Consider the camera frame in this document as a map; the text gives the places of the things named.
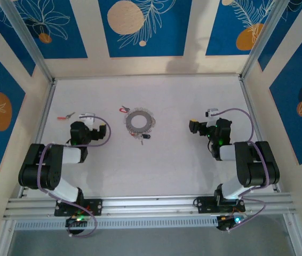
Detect controller board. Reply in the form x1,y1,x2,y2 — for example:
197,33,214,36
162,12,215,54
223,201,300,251
65,214,92,229
216,214,245,231

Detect aluminium frame post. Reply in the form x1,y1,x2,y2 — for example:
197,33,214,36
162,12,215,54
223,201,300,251
0,0,55,84
239,0,297,80

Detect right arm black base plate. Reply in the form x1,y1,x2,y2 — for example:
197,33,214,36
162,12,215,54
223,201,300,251
195,196,247,214

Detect right aluminium frame post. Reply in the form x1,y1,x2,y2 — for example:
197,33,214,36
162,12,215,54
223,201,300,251
239,0,297,80

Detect left aluminium side rail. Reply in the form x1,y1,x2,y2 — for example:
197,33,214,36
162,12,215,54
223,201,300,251
19,79,58,198

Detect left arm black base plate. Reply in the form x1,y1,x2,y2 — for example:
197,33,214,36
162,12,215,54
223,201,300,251
54,198,103,217

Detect aluminium front rail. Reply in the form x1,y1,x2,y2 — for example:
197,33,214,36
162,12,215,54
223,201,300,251
3,193,297,220

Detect left aluminium frame post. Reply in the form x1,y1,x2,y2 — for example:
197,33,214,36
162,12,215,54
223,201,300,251
0,0,55,84

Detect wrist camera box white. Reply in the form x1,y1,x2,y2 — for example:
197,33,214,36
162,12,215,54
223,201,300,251
205,108,220,126
78,112,96,126

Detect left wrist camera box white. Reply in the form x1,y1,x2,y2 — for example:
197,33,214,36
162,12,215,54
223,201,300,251
78,112,96,126

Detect left controller board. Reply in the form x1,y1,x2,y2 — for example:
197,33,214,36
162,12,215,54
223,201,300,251
65,214,92,229

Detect grey slotted cable duct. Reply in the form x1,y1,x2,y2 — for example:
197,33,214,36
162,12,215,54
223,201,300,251
13,217,221,230

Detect right aluminium side rail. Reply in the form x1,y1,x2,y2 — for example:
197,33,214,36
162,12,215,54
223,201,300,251
239,77,282,193

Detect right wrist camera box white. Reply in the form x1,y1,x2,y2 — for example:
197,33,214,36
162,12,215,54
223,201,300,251
205,108,220,126

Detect aluminium side rail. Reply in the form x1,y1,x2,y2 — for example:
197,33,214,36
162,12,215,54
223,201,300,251
19,79,58,198
239,77,282,193

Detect right controller board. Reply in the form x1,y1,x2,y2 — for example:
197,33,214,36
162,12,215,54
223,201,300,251
216,214,245,231

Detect metal disc with key rings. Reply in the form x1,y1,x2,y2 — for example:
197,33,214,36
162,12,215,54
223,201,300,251
123,106,157,137

